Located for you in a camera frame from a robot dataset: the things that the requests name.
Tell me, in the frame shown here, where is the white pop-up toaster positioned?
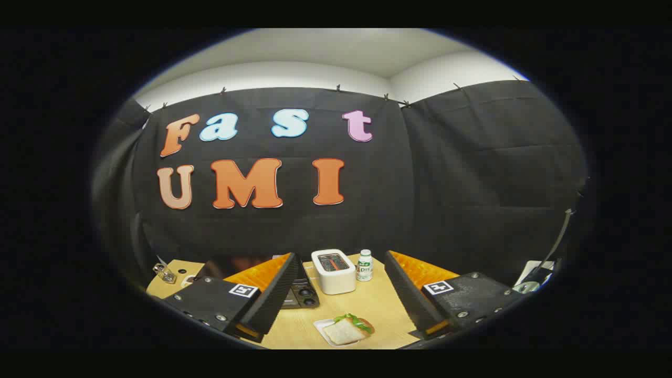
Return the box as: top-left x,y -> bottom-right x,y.
311,249 -> 357,296

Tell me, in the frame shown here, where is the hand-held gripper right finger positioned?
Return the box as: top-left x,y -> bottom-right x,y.
384,250 -> 526,341

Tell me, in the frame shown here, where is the white flat object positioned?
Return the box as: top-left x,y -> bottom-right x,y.
517,260 -> 555,288

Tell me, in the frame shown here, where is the small white green-label bottle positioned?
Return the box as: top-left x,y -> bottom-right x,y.
356,249 -> 374,282

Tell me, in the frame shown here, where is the white rectangular plate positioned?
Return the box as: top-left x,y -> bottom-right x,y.
313,318 -> 369,349

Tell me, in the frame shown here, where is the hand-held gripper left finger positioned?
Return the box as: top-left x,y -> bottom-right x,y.
164,252 -> 301,344

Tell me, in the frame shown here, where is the metal wire utensil holder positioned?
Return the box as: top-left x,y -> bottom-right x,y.
152,262 -> 177,285

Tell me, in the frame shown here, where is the black toaster oven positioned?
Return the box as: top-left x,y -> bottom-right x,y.
197,255 -> 321,310

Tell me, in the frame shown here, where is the lettuce sandwich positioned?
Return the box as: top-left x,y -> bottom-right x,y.
322,313 -> 376,346

